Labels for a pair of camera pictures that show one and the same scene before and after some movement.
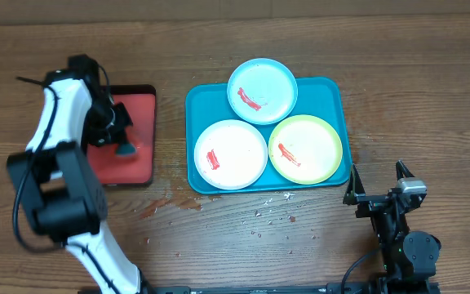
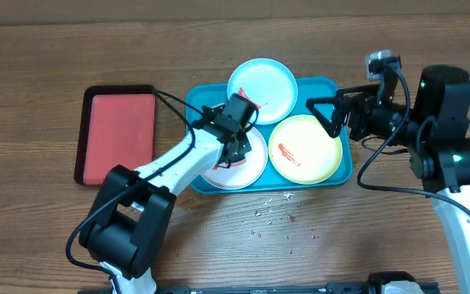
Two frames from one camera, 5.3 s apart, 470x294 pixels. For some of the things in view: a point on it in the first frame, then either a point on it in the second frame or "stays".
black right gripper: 370,202 -> 350,97
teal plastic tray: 207,104 stays
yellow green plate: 305,149 stays
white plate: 230,154 stays
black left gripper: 99,138 -> 245,145
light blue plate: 262,91 stays
